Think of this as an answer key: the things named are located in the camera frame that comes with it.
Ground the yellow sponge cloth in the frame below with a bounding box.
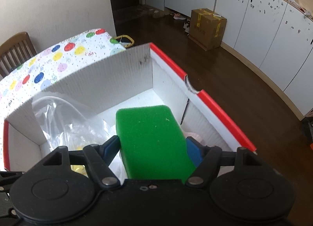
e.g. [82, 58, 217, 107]
[70, 145, 89, 177]

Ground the panda print plastic pack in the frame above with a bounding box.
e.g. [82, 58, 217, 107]
[32, 92, 113, 151]

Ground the green scrub sponge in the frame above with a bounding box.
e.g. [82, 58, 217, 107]
[116, 105, 196, 183]

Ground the white paper towel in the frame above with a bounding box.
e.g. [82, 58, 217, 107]
[109, 151, 128, 185]

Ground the pink mesh bath pouf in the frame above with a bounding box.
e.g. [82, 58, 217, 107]
[183, 131, 206, 146]

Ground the red cardboard shoe box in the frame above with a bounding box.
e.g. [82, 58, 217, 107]
[1, 43, 256, 171]

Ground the colourful dotted tablecloth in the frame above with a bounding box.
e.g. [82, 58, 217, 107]
[1, 28, 126, 119]

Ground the brown cardboard carton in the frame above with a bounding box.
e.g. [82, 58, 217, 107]
[189, 9, 227, 51]

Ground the brown wooden chair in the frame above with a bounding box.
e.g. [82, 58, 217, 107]
[0, 31, 37, 78]

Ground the white cabinet wall unit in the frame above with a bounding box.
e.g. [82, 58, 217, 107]
[144, 0, 313, 121]

